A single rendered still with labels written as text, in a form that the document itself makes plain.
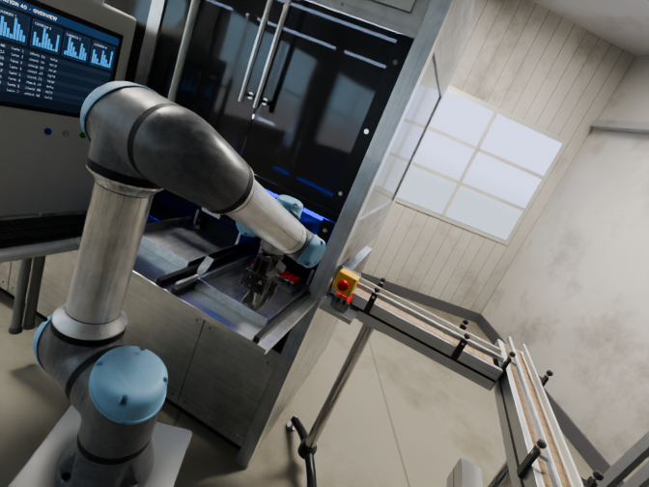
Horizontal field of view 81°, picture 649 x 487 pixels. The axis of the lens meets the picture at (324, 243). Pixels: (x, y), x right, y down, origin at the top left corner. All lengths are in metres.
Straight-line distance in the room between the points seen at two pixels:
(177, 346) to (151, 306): 0.21
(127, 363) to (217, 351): 1.00
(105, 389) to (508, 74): 4.04
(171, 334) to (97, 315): 1.10
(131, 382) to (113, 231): 0.24
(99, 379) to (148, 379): 0.07
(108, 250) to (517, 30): 4.01
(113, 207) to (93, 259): 0.09
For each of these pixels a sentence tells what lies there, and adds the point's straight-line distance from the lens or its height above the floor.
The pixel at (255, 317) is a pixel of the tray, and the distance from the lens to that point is 1.15.
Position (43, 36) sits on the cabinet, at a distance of 1.52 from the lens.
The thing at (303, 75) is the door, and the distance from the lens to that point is 1.39.
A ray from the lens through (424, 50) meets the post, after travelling 1.30.
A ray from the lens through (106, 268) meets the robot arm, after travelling 0.69.
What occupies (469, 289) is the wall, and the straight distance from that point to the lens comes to 4.65.
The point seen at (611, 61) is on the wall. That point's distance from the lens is 4.78.
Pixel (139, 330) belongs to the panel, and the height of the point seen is 0.33.
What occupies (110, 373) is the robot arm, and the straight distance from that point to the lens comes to 0.71.
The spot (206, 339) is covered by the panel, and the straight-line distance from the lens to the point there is 1.72.
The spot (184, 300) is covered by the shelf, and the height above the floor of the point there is 0.88.
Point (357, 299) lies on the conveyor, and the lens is 1.48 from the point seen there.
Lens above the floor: 1.50
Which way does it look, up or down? 18 degrees down
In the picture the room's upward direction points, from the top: 23 degrees clockwise
